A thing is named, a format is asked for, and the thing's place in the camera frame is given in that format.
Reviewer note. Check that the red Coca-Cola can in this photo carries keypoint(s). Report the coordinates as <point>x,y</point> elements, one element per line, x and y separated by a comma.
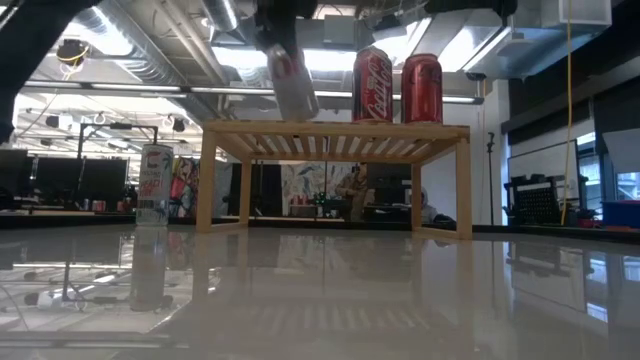
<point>422,90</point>

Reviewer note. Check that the white Celsius can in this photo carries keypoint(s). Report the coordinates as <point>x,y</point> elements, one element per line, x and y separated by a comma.
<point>155,185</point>

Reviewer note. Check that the black monitor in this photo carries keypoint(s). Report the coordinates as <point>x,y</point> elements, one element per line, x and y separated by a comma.
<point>80,180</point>
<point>12,180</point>

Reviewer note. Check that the blue bin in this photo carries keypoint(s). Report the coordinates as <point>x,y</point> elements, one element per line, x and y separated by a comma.
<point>622,214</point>

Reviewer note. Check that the colourful wall mural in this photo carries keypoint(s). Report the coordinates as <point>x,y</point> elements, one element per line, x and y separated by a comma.
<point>310,185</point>

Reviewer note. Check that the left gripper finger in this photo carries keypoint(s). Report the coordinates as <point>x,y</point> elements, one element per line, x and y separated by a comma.
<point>291,37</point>
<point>266,37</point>

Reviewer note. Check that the black tripod stand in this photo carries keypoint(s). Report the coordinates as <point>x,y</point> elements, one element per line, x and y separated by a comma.
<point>491,180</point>

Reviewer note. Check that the red cola can black lettering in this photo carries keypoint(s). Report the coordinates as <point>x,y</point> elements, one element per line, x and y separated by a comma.
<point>372,90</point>

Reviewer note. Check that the black aluminium table frame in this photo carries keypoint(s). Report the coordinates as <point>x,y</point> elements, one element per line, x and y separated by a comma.
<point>75,220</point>

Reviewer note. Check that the silver ventilation duct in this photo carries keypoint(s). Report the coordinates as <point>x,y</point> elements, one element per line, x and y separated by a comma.
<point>220,12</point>

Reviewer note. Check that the silver Diet Coke can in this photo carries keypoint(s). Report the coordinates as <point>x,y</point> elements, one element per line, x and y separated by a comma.
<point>295,95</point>

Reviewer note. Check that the wooden slatted shelf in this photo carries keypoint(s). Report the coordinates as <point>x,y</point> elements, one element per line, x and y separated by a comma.
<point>330,131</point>

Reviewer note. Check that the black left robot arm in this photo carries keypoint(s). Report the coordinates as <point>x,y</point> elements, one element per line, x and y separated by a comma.
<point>30,40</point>

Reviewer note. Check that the black pegboard rack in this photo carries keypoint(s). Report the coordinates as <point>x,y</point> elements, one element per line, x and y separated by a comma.
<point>535,200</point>

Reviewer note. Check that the person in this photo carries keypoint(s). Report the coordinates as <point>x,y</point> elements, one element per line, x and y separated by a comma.
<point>355,192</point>
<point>429,207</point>

